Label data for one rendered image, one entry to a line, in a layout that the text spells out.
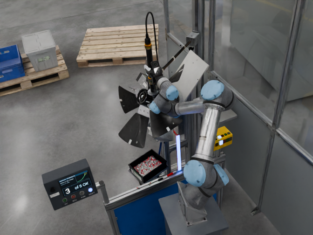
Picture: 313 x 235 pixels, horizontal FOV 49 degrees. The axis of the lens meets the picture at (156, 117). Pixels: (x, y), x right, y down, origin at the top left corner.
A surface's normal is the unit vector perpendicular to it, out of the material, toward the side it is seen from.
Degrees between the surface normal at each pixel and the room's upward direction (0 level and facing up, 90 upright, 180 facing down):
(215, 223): 0
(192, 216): 90
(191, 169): 49
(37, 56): 95
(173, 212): 0
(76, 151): 0
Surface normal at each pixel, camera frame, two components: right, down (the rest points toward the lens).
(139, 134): -0.17, -0.05
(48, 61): 0.39, 0.64
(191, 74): -0.74, -0.24
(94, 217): -0.08, -0.76
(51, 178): -0.18, -0.88
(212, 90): -0.60, -0.43
